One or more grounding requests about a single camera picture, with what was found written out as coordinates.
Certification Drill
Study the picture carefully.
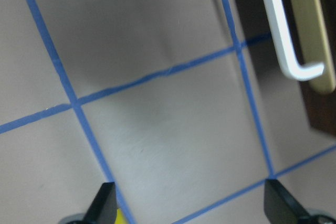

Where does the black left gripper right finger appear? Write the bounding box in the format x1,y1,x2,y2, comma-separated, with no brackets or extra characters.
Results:
264,179,312,224

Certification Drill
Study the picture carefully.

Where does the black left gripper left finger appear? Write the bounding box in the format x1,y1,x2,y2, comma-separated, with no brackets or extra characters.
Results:
83,182,117,224

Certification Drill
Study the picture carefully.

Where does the yellow block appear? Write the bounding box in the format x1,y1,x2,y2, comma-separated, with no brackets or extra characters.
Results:
115,208,128,224

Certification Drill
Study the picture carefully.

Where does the wooden drawer with white handle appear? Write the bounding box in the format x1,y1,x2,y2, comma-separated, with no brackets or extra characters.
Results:
236,0,335,135

